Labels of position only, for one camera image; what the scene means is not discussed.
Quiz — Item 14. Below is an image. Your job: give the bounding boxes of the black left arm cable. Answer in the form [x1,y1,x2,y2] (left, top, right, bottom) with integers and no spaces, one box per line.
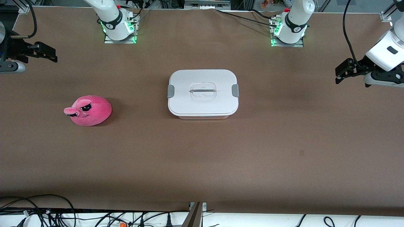
[342,0,367,68]

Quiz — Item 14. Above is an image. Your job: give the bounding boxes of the black cable to arm base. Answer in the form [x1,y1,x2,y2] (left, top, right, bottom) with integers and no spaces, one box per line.
[217,9,281,28]

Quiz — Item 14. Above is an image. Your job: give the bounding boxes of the white bench board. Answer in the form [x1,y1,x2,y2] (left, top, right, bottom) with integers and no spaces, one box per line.
[0,210,404,227]

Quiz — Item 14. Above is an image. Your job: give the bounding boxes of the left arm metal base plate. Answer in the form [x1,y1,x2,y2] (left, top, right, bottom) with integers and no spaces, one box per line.
[270,16,304,48]

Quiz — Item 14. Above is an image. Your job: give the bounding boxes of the aluminium profile beam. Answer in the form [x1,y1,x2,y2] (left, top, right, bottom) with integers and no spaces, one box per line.
[181,202,207,227]

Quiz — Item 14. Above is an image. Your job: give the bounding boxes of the brown table cover sheet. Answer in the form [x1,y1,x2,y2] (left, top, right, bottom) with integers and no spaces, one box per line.
[0,6,404,217]

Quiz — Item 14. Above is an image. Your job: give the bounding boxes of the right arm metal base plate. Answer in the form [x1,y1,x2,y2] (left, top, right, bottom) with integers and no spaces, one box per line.
[104,13,140,44]

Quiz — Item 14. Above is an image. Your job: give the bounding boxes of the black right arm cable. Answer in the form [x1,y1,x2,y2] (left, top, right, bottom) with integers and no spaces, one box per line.
[16,0,38,39]

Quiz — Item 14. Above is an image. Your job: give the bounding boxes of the colourful small clutter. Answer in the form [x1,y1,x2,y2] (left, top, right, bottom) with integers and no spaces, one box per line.
[260,0,294,9]

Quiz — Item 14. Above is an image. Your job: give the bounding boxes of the pink plush toy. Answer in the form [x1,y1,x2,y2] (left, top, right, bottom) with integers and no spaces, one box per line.
[63,95,112,127]

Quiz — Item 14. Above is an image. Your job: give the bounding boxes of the translucent pink plastic box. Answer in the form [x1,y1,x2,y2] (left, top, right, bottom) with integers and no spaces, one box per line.
[177,114,230,120]

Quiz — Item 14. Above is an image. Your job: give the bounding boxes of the grey metal device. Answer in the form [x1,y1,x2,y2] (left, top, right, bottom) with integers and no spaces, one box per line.
[184,0,231,10]

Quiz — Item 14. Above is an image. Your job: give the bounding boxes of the white box lid grey clips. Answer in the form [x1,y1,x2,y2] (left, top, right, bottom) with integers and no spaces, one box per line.
[167,69,239,116]

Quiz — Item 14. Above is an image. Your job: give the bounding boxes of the black looping cable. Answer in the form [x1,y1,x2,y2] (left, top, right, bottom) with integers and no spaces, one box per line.
[0,194,76,227]

